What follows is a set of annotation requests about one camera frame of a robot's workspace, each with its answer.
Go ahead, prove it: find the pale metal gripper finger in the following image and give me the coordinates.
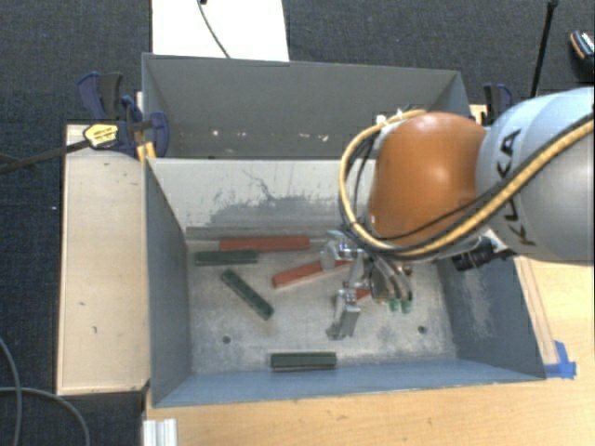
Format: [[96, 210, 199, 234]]
[[324, 289, 363, 341], [319, 230, 358, 273]]

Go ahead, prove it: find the grey metal bin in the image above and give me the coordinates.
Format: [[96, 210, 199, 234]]
[[140, 52, 548, 409]]

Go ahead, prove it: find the dark green flat block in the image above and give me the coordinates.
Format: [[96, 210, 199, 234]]
[[270, 351, 338, 373], [193, 249, 260, 268], [218, 268, 276, 321]]

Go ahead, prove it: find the pale wood flat board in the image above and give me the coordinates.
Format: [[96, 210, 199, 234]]
[[55, 123, 152, 397]]

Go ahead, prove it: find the black cylinder on white bracket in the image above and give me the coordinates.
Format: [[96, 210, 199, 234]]
[[451, 236, 513, 271]]

